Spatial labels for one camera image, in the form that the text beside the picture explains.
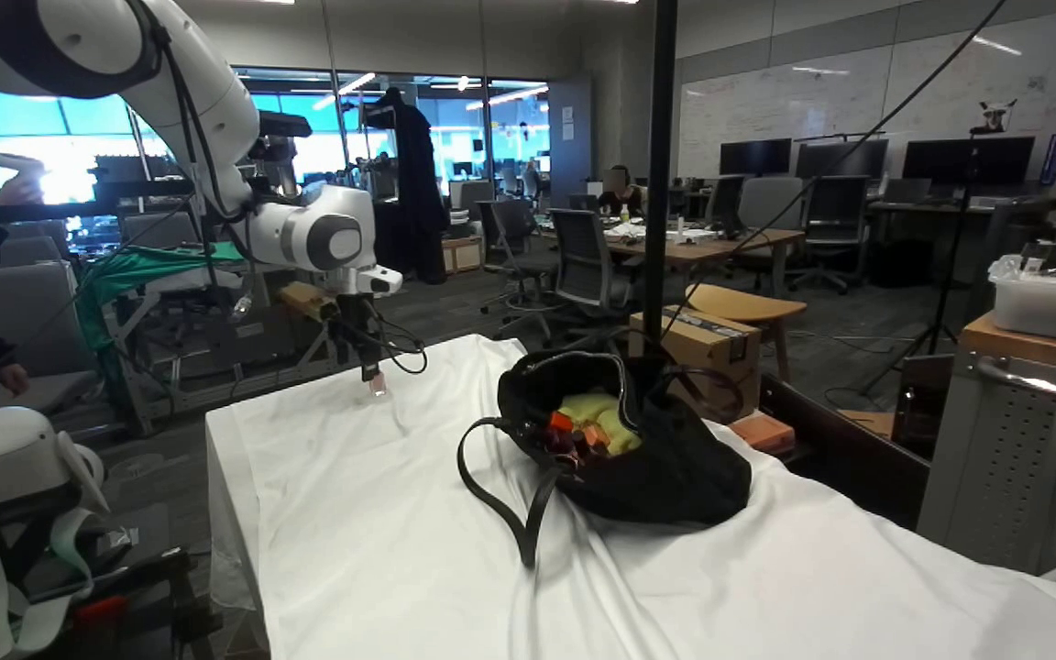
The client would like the wide black computer monitor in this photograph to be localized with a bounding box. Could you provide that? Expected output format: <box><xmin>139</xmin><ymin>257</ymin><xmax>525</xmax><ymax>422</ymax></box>
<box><xmin>903</xmin><ymin>133</ymin><xmax>1041</xmax><ymax>196</ymax></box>

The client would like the dark brown crate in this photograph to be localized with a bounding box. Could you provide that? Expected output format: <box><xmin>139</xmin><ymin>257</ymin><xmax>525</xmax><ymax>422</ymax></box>
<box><xmin>756</xmin><ymin>375</ymin><xmax>940</xmax><ymax>532</ymax></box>

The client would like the black tripod stand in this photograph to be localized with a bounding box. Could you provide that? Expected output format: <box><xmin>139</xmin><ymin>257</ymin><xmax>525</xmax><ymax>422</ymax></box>
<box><xmin>859</xmin><ymin>100</ymin><xmax>1025</xmax><ymax>401</ymax></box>

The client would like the black camera bar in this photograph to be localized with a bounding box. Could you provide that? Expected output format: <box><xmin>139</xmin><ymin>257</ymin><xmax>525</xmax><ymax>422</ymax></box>
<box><xmin>254</xmin><ymin>106</ymin><xmax>317</xmax><ymax>139</ymax></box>

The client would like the black office chair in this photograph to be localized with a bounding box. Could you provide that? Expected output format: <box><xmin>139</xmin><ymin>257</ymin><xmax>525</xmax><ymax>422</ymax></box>
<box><xmin>797</xmin><ymin>172</ymin><xmax>878</xmax><ymax>292</ymax></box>

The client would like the cardboard box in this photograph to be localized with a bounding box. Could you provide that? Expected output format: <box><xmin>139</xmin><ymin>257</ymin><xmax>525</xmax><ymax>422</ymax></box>
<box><xmin>626</xmin><ymin>306</ymin><xmax>768</xmax><ymax>422</ymax></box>

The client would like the grey office chair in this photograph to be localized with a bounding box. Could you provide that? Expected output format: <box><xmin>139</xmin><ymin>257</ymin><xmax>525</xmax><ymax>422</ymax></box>
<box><xmin>482</xmin><ymin>199</ymin><xmax>557</xmax><ymax>314</ymax></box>
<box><xmin>547</xmin><ymin>205</ymin><xmax>640</xmax><ymax>325</ymax></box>

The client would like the orange block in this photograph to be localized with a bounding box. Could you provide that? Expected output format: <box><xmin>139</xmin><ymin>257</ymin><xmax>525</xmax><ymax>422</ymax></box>
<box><xmin>729</xmin><ymin>406</ymin><xmax>801</xmax><ymax>458</ymax></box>

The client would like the white plastic tub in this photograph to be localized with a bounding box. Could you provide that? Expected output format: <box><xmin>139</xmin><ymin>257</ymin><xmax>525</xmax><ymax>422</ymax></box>
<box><xmin>987</xmin><ymin>249</ymin><xmax>1056</xmax><ymax>342</ymax></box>

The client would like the black hanging cable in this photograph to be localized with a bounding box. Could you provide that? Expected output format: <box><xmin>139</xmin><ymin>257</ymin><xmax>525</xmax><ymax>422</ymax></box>
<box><xmin>696</xmin><ymin>0</ymin><xmax>1005</xmax><ymax>268</ymax></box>

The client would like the black hanging jacket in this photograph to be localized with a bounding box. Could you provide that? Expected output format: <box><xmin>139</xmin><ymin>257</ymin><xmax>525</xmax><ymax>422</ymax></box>
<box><xmin>359</xmin><ymin>84</ymin><xmax>450</xmax><ymax>285</ymax></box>

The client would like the black vertical pole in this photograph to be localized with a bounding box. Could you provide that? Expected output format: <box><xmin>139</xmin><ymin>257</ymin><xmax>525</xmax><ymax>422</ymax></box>
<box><xmin>634</xmin><ymin>0</ymin><xmax>683</xmax><ymax>414</ymax></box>

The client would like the yellow cloth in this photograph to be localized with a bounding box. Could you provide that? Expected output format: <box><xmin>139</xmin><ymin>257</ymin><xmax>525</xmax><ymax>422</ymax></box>
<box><xmin>555</xmin><ymin>390</ymin><xmax>646</xmax><ymax>462</ymax></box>

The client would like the green cloth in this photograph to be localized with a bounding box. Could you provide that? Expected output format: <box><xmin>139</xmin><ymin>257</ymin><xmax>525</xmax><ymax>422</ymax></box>
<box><xmin>74</xmin><ymin>237</ymin><xmax>251</xmax><ymax>370</ymax></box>

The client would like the white tablecloth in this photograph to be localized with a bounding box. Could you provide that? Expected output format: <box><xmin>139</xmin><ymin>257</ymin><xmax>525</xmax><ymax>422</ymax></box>
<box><xmin>207</xmin><ymin>331</ymin><xmax>1056</xmax><ymax>660</ymax></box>

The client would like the grey cabinet with wooden top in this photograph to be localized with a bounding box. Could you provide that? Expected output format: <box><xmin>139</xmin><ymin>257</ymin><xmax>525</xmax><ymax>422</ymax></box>
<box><xmin>917</xmin><ymin>309</ymin><xmax>1056</xmax><ymax>571</ymax></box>

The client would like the seated person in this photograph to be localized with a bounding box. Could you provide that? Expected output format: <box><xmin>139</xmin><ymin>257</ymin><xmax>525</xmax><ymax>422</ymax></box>
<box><xmin>599</xmin><ymin>163</ymin><xmax>646</xmax><ymax>225</ymax></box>

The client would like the black bag with strap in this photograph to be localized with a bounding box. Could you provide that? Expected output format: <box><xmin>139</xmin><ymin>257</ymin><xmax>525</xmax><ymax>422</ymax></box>
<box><xmin>456</xmin><ymin>346</ymin><xmax>761</xmax><ymax>570</ymax></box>

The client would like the grey armchair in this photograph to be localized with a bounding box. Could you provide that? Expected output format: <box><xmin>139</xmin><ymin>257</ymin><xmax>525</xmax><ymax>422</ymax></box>
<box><xmin>0</xmin><ymin>232</ymin><xmax>103</xmax><ymax>414</ymax></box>

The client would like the wooden office table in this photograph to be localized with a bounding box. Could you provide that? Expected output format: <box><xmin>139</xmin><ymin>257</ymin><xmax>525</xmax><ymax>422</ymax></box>
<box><xmin>599</xmin><ymin>219</ymin><xmax>806</xmax><ymax>298</ymax></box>

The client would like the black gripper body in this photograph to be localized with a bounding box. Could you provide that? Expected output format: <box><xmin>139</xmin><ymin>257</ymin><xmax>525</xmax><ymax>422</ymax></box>
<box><xmin>327</xmin><ymin>291</ymin><xmax>389</xmax><ymax>358</ymax></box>

